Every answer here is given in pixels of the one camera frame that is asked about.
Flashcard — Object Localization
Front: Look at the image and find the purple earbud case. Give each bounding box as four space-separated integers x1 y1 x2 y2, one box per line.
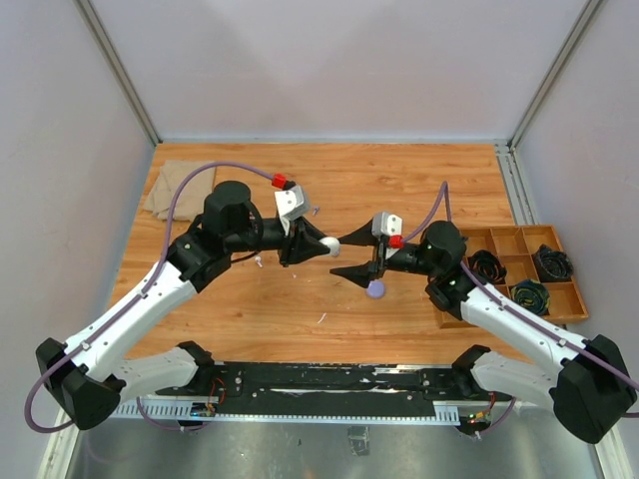
365 280 386 299

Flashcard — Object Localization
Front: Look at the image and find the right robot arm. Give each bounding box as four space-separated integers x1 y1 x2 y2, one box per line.
333 215 638 444

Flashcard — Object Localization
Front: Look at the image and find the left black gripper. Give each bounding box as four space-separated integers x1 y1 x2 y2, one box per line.
228 217 331 267

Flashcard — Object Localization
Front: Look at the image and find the beige folded cloth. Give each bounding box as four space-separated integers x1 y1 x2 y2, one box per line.
143 160 216 222

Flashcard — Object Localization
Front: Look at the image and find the black rolled strap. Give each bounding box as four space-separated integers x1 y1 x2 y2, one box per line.
531 242 574 280
467 248 507 285

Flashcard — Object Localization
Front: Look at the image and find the white earbud case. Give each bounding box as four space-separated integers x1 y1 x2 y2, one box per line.
319 237 340 257

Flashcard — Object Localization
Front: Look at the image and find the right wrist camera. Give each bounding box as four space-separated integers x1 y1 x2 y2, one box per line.
371 212 403 238

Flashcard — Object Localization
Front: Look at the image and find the blue-green rolled strap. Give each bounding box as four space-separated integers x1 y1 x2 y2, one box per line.
509 278 551 315

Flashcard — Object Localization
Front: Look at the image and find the black rolled strap middle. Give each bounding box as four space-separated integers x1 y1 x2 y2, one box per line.
467 248 507 285

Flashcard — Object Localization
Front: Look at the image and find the white cable duct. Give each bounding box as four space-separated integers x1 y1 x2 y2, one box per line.
111 399 461 426

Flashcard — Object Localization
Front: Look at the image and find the black rolled strap right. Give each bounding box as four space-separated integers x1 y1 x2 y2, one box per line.
531 242 574 280

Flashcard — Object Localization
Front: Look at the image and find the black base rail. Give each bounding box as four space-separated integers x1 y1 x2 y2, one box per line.
154 360 515 419

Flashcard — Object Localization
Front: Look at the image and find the wooden compartment tray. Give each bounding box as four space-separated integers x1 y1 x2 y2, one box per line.
461 225 589 325

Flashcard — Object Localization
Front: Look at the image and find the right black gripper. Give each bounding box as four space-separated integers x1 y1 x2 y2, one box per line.
330 218 439 287

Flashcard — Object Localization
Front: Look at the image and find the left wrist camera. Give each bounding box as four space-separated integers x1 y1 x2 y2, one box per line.
275 185 312 222

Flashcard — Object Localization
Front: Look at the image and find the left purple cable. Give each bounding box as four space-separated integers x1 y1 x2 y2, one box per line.
24 160 291 432

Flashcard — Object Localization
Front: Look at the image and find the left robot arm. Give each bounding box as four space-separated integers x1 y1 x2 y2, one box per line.
35 181 339 430

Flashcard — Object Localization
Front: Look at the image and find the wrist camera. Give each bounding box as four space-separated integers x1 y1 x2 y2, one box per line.
371 212 403 238
275 185 312 222

